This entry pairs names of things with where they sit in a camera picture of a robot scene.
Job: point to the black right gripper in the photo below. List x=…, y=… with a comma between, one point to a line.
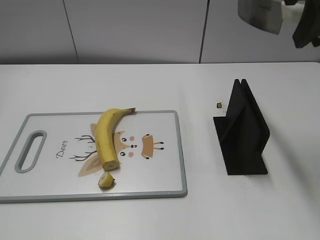
x=308, y=27

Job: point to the white handled kitchen knife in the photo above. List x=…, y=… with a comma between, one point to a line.
x=265, y=15

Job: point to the small dark banana crumb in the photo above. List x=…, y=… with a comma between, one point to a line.
x=219, y=105

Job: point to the yellow banana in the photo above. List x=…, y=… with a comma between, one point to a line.
x=104, y=137

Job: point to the small cut banana end piece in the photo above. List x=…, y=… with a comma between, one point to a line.
x=106, y=180

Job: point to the black knife stand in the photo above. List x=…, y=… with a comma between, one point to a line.
x=242, y=133

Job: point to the white grey deer cutting board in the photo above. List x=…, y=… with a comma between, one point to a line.
x=53, y=158

